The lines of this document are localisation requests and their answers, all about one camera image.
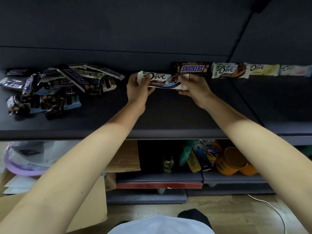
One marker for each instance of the cardboard box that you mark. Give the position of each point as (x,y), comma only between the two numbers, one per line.
(92,212)

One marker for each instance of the dark grey metal shelf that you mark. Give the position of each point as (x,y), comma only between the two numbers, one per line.
(170,26)

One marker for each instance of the person's black trousers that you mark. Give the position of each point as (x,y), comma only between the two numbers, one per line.
(195,216)

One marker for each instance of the purple plastic basin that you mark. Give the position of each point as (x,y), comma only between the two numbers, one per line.
(14,168)

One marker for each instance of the Dove bar light blue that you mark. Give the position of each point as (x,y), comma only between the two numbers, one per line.
(296,70)

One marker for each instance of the Dove bar yellow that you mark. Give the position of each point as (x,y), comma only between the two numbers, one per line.
(264,69)

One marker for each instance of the Dove bar dark blue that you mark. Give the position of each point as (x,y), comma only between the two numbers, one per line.
(158,80)

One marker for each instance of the person's left forearm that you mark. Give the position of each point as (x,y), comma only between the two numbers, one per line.
(68,177)

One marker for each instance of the Dove bar brown hazelnut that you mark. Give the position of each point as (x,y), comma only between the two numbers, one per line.
(228,70)

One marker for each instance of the person's right hand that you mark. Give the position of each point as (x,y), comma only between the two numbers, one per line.
(197,91)

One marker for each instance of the yellow plastic bottle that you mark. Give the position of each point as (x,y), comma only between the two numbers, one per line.
(194,163)

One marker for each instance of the person's right forearm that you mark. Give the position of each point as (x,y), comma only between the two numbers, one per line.
(263,148)

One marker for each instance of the teal plastic bottle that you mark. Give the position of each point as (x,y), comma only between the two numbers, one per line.
(185,154)

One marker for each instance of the person's left hand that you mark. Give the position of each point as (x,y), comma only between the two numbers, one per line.
(139,95)

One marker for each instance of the pile of mixed chocolate bars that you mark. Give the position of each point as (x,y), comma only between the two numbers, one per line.
(61,85)

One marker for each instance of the dark blue carton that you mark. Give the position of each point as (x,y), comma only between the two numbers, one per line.
(202,158)

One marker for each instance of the clear plastic bag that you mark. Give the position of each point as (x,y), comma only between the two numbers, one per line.
(36,153)

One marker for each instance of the orange blue detergent bag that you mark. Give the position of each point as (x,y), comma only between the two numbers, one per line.
(213,149)

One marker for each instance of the Snickers bar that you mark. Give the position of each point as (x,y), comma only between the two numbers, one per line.
(192,68)

